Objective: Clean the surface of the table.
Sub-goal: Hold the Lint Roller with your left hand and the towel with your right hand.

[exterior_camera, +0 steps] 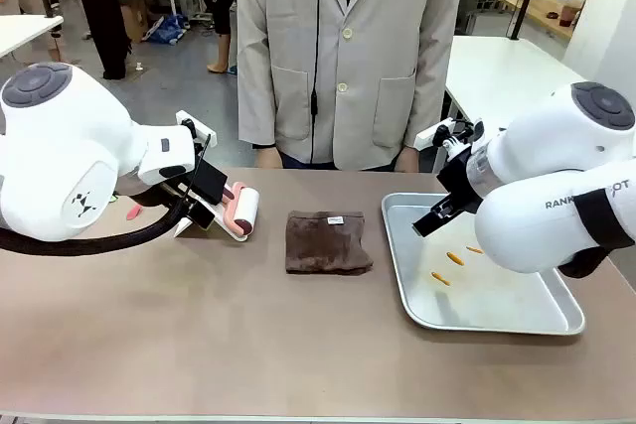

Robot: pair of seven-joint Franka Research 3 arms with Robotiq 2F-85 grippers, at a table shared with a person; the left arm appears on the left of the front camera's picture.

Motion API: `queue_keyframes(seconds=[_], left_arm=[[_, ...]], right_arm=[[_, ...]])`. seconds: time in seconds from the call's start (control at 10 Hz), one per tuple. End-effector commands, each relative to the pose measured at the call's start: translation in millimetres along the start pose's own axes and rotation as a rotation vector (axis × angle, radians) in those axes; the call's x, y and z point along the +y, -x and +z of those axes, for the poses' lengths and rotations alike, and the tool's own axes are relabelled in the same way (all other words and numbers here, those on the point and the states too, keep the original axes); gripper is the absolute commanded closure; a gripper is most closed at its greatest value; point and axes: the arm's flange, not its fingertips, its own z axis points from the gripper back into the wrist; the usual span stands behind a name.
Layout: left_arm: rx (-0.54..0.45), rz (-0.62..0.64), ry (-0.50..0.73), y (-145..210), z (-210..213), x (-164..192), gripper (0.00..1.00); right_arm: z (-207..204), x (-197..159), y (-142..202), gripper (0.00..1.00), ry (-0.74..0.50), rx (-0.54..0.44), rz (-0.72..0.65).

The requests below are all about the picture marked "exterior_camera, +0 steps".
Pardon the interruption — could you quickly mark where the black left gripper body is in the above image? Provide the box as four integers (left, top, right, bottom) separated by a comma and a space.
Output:
115, 176, 175, 210

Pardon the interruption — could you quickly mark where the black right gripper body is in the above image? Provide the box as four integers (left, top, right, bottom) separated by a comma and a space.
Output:
435, 145, 486, 214

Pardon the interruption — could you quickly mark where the pink white lint roller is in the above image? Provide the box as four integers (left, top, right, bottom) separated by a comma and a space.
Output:
198, 160, 261, 242

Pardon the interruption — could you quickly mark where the brown towel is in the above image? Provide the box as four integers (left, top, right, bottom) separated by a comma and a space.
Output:
285, 210, 375, 276

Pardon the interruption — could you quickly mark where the person's left forearm beige sleeve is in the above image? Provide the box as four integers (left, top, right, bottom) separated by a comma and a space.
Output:
402, 6, 469, 153

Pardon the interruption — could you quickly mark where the person's right forearm beige sleeve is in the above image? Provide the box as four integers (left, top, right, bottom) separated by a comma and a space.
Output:
236, 6, 280, 151

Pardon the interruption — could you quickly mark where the person's left hand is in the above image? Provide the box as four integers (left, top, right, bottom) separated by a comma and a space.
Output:
396, 146, 421, 174

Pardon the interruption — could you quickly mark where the person's right hand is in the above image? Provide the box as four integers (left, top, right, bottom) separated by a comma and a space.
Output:
253, 145, 283, 170

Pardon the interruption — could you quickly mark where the white folded roller stand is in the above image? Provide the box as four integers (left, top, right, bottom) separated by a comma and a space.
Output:
173, 195, 249, 244

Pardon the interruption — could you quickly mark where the silver metal tray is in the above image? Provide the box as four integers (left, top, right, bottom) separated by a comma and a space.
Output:
381, 192, 586, 337

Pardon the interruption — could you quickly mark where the white work table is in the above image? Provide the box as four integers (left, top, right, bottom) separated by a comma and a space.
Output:
0, 14, 65, 61
444, 35, 636, 175

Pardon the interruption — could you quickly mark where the person in beige jacket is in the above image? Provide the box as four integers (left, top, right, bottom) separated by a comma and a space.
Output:
236, 0, 469, 172

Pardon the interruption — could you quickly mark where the blue plastic bag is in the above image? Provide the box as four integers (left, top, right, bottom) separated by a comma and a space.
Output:
143, 14, 189, 47

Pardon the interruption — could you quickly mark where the cardboard box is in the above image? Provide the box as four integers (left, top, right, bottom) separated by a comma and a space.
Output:
120, 0, 150, 44

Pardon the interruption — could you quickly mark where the light wooden workbench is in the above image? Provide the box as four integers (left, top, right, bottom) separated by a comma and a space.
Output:
496, 0, 580, 42

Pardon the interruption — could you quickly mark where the bottle with red drink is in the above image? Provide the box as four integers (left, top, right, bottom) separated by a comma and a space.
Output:
558, 0, 585, 28

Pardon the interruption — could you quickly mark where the thick black cable hose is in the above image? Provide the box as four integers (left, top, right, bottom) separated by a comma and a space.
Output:
0, 195, 193, 255

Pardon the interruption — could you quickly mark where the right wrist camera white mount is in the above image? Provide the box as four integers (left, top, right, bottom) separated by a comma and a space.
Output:
413, 117, 487, 153

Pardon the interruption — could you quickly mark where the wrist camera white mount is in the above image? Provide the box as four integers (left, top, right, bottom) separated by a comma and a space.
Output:
174, 109, 219, 148
413, 117, 487, 153

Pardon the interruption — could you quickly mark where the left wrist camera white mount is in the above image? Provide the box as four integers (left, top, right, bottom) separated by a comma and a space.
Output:
174, 109, 219, 148

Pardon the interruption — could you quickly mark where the black fabric cable sleeve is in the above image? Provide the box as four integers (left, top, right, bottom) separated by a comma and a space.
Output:
556, 189, 636, 280

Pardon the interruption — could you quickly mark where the black earphone cable with remote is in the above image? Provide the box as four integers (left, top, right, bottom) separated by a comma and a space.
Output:
307, 0, 327, 167

